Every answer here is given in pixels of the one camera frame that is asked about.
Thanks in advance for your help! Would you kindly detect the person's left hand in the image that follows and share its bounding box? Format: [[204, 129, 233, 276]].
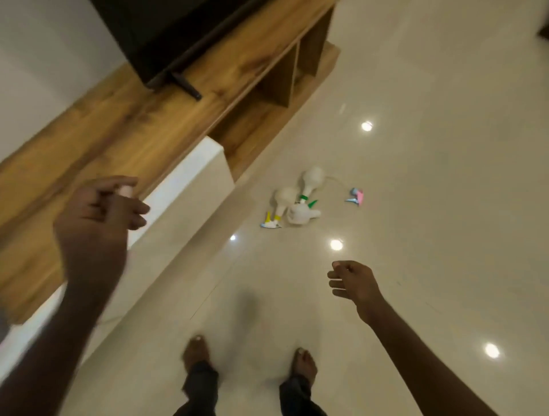
[[53, 175, 151, 297]]

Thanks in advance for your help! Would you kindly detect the person's right hand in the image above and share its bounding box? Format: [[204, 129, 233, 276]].
[[327, 260, 385, 325]]

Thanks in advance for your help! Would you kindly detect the person's right forearm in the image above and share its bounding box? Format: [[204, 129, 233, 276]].
[[359, 295, 499, 416]]

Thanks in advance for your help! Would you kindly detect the person's left forearm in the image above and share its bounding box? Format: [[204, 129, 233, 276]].
[[0, 281, 126, 416]]

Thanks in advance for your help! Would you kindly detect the white cabinet drawer front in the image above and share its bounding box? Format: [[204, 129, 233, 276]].
[[0, 136, 236, 378]]

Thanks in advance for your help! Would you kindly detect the white balloon with green cone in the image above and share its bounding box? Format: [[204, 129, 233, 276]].
[[286, 199, 322, 227]]

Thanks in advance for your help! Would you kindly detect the wooden television cabinet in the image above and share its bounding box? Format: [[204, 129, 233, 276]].
[[0, 0, 341, 325]]

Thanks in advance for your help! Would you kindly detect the person's right foot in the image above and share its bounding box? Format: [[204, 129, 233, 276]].
[[293, 347, 318, 387]]

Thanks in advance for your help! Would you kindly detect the person's foot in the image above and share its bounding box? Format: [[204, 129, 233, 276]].
[[293, 347, 318, 387], [182, 335, 212, 374]]

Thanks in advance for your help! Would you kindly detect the white balloon with green band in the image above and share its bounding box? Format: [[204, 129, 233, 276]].
[[299, 166, 326, 204]]

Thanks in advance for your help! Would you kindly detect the dark right trouser leg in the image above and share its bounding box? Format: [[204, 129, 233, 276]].
[[279, 375, 328, 416]]

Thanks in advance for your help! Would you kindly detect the dark trouser leg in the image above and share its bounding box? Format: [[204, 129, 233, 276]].
[[279, 375, 328, 416], [173, 361, 220, 416]]

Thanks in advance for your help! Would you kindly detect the black television foot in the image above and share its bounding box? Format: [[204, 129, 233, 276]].
[[171, 71, 203, 102]]

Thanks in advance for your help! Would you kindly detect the person's left foot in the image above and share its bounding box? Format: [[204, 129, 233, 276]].
[[182, 335, 212, 374]]

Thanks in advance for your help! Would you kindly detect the dark left trouser leg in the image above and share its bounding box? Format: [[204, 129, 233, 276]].
[[173, 361, 220, 416]]

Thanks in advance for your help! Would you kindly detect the black television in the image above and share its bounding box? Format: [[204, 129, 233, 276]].
[[89, 0, 275, 90]]

